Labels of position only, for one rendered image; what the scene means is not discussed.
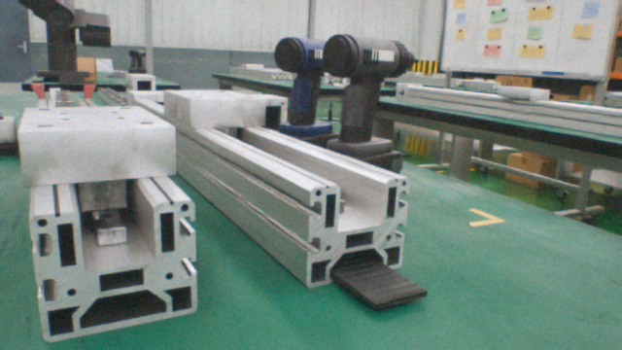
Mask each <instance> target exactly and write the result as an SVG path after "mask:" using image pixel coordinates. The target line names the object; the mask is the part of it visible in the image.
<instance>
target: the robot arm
mask: <svg viewBox="0 0 622 350"><path fill-rule="evenodd" d="M17 1H18V2H19V4H20V5H22V6H24V7H25V8H28V9H29V10H31V11H33V15H35V16H36V17H37V18H39V19H41V20H43V21H44V22H45V23H46V27H47V34H46V38H47V49H48V61H49V70H36V76H37V78H40V77H44V80H32V81H31V83H32V84H31V86H32V88H33V90H34V91H35V93H36V95H37V97H38V98H39V100H40V99H45V94H44V89H45V87H44V83H59V84H60V85H61V84H85V95H84V98H89V99H91V96H92V94H93V91H94V89H95V81H85V78H90V72H89V71H82V70H78V65H77V53H78V52H77V46H72V45H77V39H76V29H79V36H80V41H81V42H83V43H82V45H83V46H85V47H102V48H111V43H112V34H111V28H112V27H111V22H110V17H109V16H108V15H106V14H100V13H96V14H94V13H87V12H86V10H84V9H75V1H74V0H17ZM50 43H51V44H50Z"/></svg>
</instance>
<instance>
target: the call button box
mask: <svg viewBox="0 0 622 350"><path fill-rule="evenodd" d="M18 147H19V141H18V139H17V122H16V118H15V117H0V157H9V156H16V155H17V151H18Z"/></svg>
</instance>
